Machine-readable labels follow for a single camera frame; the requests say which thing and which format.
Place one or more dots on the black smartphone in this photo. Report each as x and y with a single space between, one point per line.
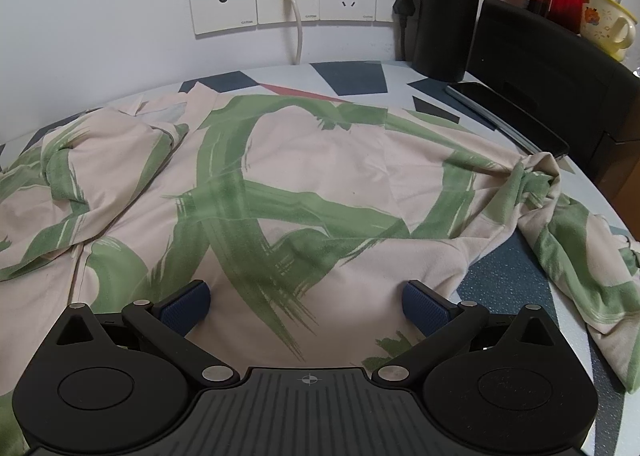
510 116

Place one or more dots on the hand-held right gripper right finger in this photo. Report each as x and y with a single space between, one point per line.
422 308

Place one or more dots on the yellow printed cup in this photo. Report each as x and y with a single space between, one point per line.
605 26

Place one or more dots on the geometric patterned tablecloth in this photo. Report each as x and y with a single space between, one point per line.
350 79

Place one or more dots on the black box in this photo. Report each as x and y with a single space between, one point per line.
550 86

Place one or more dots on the green and cream patterned shirt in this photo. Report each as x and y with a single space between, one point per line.
310 176

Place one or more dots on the black water bottle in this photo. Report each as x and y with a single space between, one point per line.
445 21

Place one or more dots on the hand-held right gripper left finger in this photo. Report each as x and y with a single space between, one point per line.
187 306

